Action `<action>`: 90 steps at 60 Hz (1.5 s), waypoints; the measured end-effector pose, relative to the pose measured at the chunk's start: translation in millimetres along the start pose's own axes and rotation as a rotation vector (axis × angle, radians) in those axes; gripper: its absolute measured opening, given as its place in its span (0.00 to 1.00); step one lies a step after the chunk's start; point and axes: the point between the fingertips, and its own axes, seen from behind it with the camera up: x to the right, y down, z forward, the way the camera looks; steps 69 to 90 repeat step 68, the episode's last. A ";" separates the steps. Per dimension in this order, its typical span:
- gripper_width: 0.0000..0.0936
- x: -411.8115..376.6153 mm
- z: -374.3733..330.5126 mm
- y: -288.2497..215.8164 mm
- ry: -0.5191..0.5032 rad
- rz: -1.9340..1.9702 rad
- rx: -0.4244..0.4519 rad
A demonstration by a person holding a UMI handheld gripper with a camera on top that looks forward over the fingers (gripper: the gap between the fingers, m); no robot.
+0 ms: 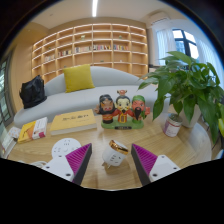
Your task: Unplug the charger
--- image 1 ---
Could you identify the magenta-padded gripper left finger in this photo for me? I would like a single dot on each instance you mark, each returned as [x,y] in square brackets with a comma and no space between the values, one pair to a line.
[58,166]

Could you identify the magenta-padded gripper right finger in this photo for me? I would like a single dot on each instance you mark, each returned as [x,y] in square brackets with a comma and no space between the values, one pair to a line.
[163,166]

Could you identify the white charger with gold band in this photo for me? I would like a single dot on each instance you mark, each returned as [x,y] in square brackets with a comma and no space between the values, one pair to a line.
[114,156]

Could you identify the round white power strip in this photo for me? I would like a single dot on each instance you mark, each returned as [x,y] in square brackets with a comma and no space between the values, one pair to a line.
[65,146]

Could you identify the yellow and white book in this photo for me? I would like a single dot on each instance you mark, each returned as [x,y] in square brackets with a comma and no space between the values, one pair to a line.
[32,130]

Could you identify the large yellow book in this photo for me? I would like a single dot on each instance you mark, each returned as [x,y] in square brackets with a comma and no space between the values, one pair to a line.
[73,121]

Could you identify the three-character painted figurine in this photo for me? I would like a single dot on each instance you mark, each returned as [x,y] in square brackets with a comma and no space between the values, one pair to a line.
[122,110]

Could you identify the grey curved sofa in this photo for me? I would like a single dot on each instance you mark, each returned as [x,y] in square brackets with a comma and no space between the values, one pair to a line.
[80,100]

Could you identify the green chair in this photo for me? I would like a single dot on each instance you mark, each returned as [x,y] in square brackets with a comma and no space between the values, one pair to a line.
[221,126]

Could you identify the black bag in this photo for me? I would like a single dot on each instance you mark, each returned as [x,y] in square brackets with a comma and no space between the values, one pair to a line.
[32,92]

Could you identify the green potted plant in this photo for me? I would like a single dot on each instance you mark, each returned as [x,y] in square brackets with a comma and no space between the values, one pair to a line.
[186,86]

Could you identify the yellow cushion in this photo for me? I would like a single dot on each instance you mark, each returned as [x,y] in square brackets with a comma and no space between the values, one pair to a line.
[78,78]

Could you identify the white sheer curtain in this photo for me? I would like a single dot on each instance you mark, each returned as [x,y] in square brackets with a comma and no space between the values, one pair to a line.
[165,46]
[210,56]

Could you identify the dark-framed window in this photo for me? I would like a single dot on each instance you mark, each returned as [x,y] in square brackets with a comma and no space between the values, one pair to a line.
[185,45]

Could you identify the white air conditioner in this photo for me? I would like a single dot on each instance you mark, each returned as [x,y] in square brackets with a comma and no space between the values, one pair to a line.
[159,18]

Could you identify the long ceiling light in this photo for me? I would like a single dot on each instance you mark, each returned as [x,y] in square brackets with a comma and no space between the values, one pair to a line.
[95,8]

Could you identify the glass door with grey frame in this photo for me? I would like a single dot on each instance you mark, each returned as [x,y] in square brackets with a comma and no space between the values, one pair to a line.
[5,90]

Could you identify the wooden wall shelf unit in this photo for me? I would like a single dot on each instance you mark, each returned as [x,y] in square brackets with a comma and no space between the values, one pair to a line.
[90,43]

